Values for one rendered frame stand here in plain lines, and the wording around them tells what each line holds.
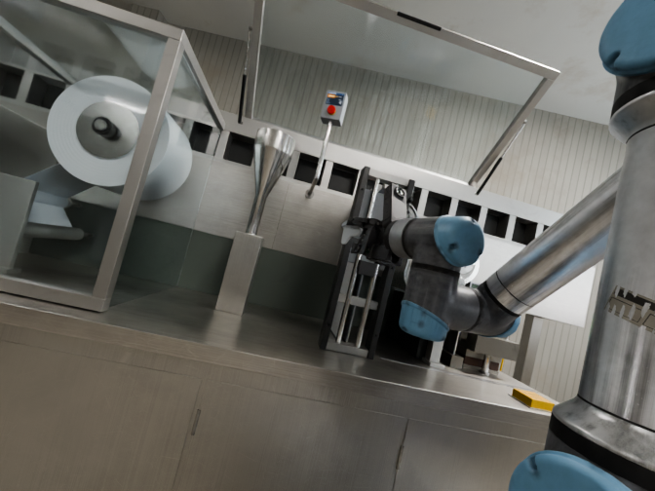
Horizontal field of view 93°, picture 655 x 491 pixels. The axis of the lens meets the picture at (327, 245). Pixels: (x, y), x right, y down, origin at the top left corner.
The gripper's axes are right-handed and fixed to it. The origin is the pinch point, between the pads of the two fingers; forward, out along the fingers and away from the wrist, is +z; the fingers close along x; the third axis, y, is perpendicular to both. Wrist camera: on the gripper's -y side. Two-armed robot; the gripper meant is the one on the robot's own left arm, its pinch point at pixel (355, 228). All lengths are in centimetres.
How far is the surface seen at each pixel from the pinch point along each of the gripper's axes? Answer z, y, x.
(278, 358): -0.2, 34.9, -6.6
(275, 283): 61, 23, 5
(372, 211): 12.7, -10.0, 10.2
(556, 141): 131, -205, 248
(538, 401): -18, 24, 59
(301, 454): -1, 54, 7
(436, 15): 126, -210, 65
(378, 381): -7.5, 32.0, 16.3
